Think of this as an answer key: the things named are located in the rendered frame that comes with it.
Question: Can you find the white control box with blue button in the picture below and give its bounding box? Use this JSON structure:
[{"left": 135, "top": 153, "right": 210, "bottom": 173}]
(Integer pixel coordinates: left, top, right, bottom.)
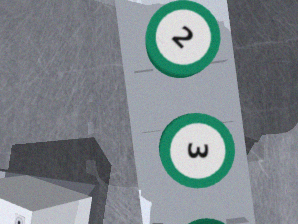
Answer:
[{"left": 0, "top": 170, "right": 100, "bottom": 224}]

